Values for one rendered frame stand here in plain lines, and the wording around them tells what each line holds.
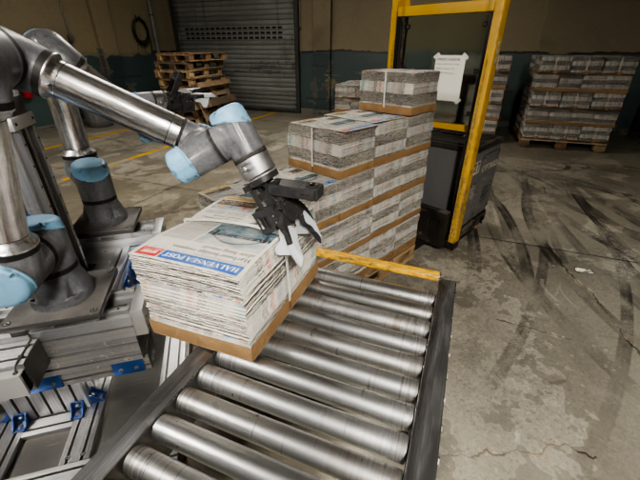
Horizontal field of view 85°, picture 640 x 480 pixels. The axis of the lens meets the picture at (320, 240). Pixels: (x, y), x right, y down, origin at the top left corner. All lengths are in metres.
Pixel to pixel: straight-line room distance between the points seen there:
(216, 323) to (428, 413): 0.47
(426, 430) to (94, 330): 0.88
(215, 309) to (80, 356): 0.55
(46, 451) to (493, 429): 1.69
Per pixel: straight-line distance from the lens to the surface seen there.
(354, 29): 8.52
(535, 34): 8.19
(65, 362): 1.27
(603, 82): 6.70
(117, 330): 1.17
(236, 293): 0.71
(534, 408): 1.99
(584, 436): 1.99
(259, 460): 0.71
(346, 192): 1.84
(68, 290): 1.13
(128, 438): 0.80
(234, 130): 0.75
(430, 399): 0.80
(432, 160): 2.93
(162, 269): 0.81
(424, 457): 0.73
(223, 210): 0.99
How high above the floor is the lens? 1.41
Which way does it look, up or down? 29 degrees down
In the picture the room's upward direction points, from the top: straight up
